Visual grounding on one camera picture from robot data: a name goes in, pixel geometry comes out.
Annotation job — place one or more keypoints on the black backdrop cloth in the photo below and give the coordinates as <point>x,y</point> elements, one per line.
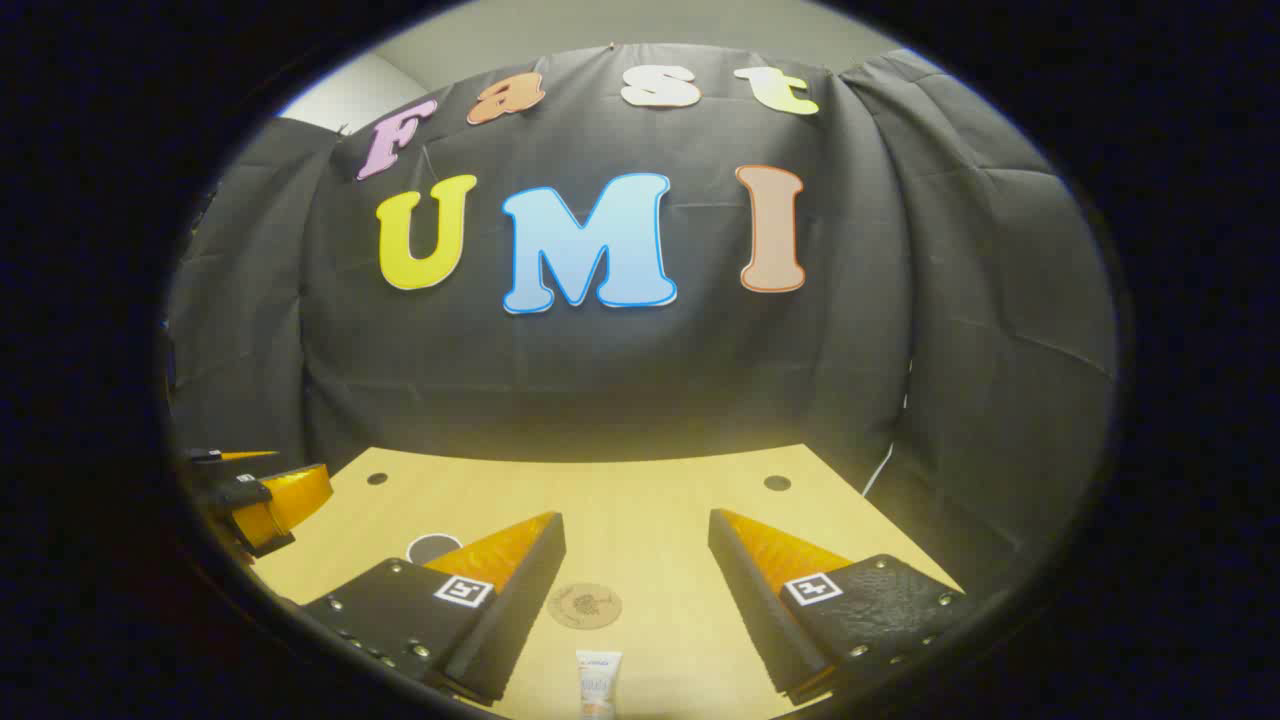
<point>600,380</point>

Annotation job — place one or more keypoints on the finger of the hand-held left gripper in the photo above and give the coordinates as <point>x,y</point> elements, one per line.
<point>285,495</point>
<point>240,456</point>

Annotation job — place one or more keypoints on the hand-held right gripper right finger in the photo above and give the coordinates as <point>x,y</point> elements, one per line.
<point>760,620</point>

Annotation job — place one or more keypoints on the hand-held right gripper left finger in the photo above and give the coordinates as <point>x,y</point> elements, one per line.
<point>515,620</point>

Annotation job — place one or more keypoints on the white toothpaste tube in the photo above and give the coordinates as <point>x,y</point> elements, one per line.
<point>598,680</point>

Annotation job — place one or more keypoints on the white cup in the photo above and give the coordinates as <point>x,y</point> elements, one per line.
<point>430,550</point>

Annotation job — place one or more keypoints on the light wooden desktop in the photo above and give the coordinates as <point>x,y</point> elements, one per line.
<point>640,500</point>

